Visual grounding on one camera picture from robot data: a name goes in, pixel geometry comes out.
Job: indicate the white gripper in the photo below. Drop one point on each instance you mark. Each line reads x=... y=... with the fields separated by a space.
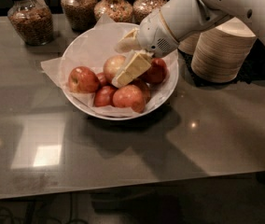
x=154 y=34

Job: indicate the yellow-red apple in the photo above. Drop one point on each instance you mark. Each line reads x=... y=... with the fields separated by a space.
x=112 y=65

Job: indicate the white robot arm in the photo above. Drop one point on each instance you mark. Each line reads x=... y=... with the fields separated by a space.
x=201 y=15

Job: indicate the red apple far right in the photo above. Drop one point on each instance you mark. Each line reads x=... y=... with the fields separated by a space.
x=156 y=73

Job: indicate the partly hidden red apple right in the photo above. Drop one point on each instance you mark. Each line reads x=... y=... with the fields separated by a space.
x=143 y=87

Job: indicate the small red apple middle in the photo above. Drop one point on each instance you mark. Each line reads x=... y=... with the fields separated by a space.
x=102 y=79

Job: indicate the red apple front right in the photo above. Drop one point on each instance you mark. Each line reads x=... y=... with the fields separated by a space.
x=129 y=96

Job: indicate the white bowl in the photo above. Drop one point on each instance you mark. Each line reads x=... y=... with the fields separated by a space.
x=86 y=47

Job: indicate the red apple front left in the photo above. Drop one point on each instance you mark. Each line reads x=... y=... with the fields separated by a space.
x=104 y=96

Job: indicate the red apple far left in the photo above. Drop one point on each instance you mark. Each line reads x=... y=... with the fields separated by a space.
x=83 y=80

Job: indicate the white paper liner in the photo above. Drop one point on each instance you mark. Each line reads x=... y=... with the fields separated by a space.
x=101 y=39

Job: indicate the glass jar of colourful cereal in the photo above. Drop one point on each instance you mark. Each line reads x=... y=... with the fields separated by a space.
x=117 y=10

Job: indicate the rear stack paper bowls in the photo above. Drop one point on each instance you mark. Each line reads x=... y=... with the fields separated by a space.
x=189 y=45

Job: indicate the stack paper bowls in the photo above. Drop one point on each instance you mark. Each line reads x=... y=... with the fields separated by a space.
x=189 y=45
x=221 y=51

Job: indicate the glass jar of grains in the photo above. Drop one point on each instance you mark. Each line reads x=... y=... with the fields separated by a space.
x=142 y=8
x=79 y=13

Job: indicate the front stack paper bowls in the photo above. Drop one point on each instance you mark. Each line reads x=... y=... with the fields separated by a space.
x=221 y=51

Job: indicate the glass jar of cereal left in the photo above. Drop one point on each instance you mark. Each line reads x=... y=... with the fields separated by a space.
x=32 y=20

